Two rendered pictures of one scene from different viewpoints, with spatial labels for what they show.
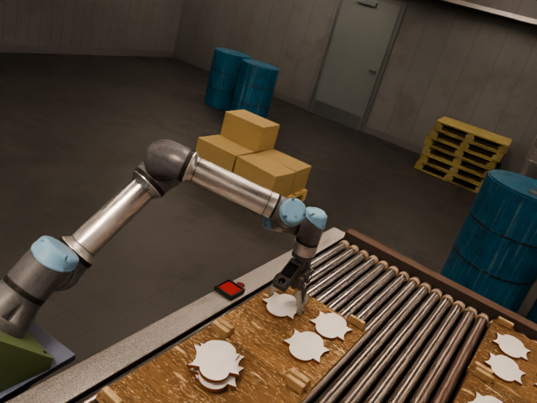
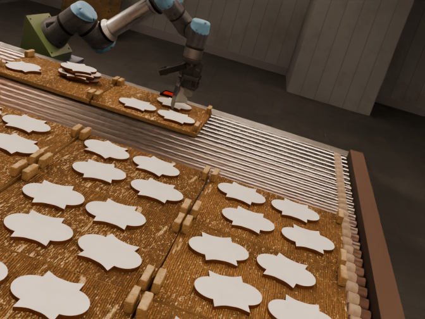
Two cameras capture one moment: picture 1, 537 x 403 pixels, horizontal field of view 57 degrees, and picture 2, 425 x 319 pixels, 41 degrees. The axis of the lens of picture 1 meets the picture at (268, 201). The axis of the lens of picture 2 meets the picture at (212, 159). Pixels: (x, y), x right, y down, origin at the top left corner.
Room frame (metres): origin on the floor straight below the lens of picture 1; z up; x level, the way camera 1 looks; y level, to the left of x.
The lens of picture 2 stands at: (0.66, -2.26, 1.59)
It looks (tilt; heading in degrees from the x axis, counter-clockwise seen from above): 20 degrees down; 66
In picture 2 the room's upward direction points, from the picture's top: 16 degrees clockwise
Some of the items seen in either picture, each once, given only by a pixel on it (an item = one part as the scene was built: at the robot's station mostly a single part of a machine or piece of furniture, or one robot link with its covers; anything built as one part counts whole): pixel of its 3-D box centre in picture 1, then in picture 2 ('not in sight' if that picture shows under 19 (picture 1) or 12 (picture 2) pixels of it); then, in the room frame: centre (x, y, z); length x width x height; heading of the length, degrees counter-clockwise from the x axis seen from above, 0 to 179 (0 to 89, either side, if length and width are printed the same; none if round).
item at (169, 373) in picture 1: (208, 396); (57, 77); (0.93, 0.01, 0.93); 0.41 x 0.35 x 0.02; 151
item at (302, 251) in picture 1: (304, 247); (193, 53); (1.41, -0.15, 1.16); 0.08 x 0.08 x 0.05
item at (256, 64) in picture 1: (240, 85); not in sight; (7.43, 0.89, 0.42); 1.18 x 0.71 x 0.85; 65
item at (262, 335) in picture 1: (292, 329); (155, 107); (1.30, -0.19, 0.93); 0.41 x 0.35 x 0.02; 152
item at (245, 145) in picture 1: (254, 157); not in sight; (4.66, 0.26, 0.32); 1.13 x 0.86 x 0.63; 72
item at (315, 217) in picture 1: (311, 226); (197, 33); (1.40, -0.15, 1.24); 0.09 x 0.08 x 0.11; 98
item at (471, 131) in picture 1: (463, 153); not in sight; (7.30, -2.59, 0.38); 1.08 x 0.74 x 0.77; 65
